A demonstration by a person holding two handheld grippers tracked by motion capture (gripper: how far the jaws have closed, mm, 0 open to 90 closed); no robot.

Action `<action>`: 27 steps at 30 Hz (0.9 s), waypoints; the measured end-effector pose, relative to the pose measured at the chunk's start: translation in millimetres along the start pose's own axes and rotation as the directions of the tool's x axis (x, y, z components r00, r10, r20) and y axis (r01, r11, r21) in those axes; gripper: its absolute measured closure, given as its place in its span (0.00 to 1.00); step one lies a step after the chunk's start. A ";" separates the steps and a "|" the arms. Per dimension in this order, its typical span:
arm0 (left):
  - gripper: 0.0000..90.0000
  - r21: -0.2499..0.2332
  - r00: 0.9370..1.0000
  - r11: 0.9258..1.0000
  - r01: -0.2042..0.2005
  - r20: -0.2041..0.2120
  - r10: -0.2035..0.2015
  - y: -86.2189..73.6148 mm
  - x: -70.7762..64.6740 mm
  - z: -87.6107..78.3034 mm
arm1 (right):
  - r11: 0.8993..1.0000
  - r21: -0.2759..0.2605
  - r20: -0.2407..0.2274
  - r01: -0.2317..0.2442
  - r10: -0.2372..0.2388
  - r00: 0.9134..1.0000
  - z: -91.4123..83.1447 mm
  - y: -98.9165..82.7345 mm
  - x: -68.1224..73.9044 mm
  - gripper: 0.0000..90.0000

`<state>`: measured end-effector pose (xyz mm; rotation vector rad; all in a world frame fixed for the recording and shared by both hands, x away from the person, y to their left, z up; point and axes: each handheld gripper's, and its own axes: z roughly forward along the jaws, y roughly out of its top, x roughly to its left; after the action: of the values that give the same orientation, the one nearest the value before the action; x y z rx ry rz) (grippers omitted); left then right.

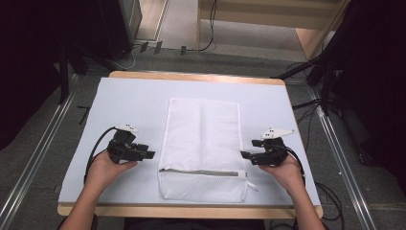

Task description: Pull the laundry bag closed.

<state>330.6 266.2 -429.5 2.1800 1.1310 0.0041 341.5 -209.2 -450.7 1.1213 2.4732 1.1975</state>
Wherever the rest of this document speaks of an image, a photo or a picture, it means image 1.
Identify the dark grey cabinet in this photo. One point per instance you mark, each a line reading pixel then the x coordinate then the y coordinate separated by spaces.
pixel 126 22

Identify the black tripod stand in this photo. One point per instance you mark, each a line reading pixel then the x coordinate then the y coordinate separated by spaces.
pixel 325 80

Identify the white mesh laundry bag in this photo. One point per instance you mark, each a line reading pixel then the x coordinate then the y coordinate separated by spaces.
pixel 202 143

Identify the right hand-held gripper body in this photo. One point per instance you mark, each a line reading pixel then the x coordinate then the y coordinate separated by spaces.
pixel 273 155

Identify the black metal stand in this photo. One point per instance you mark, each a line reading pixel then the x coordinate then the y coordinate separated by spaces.
pixel 63 76

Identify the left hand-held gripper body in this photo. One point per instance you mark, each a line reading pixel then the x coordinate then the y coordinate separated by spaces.
pixel 123 150

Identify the person's dark clothing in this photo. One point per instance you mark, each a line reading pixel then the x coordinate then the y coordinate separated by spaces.
pixel 194 225

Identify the person's right hand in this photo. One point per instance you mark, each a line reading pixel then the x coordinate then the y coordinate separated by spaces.
pixel 288 175

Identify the light wooden shelf unit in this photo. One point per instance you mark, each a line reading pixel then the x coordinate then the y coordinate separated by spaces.
pixel 255 22

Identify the metal floor rail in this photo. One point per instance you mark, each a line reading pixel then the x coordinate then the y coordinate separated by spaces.
pixel 343 163
pixel 35 159

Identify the white table mat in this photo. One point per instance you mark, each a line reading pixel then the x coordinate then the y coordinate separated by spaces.
pixel 127 105

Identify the person's left hand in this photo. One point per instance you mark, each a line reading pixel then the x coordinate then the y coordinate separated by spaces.
pixel 103 172

